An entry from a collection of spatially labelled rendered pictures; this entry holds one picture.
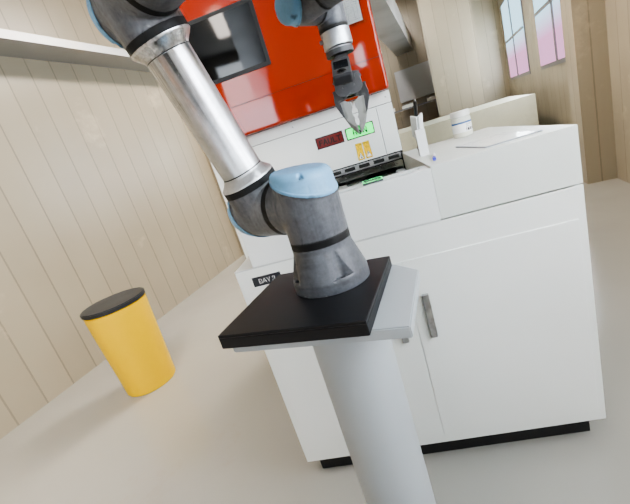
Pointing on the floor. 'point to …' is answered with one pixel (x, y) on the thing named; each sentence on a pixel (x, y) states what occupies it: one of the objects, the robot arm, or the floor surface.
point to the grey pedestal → (376, 397)
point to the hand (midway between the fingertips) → (359, 128)
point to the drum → (130, 340)
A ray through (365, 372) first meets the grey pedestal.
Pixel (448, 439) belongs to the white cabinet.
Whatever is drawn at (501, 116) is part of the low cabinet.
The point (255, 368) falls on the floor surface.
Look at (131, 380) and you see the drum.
